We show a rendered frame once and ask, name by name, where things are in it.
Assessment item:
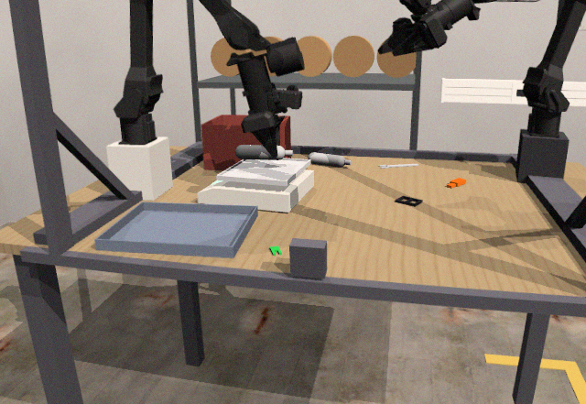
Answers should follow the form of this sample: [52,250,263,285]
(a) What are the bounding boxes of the grey bottle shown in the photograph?
[308,152,352,168]

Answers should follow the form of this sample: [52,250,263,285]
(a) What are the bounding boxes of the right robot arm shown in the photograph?
[399,0,586,137]

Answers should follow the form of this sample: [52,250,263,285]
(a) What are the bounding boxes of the dark grey rectangular buckle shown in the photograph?
[395,196,423,206]

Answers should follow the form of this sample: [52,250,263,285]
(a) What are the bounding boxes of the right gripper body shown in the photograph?
[393,2,454,49]

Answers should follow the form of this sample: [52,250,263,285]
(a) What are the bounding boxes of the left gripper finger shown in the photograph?
[251,122,280,158]
[276,116,285,146]

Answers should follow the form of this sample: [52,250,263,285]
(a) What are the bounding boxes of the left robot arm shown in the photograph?
[114,0,305,146]

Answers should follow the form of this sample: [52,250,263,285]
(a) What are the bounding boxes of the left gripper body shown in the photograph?
[241,79,288,133]

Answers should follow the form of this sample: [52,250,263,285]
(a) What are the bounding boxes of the dark grey metal post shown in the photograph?
[9,0,135,256]

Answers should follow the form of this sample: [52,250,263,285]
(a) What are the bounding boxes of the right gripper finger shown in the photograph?
[377,24,406,54]
[392,23,434,56]

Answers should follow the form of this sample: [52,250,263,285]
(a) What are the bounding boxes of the red open box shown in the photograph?
[201,115,291,170]

